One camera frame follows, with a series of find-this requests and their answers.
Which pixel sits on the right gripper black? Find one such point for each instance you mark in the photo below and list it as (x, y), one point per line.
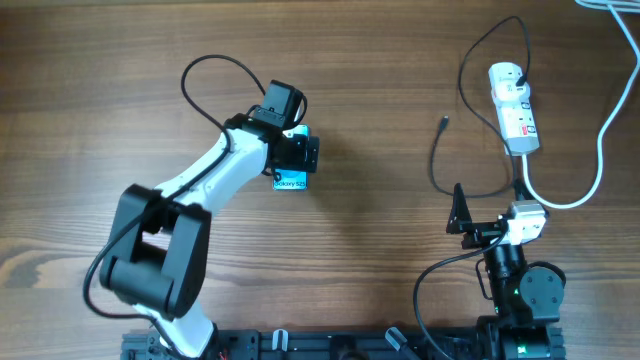
(482, 233)

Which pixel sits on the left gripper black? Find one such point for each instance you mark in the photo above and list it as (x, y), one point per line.
(298, 153)

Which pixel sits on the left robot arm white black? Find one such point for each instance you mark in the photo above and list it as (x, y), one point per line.
(156, 255)

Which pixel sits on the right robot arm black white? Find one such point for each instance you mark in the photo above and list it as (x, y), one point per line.
(526, 295)

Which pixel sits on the white USB charger plug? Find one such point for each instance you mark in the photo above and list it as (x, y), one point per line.
(504, 77)

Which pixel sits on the white power strip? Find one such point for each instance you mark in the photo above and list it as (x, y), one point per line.
(518, 127)

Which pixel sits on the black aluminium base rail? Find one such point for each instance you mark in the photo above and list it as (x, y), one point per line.
(458, 343)

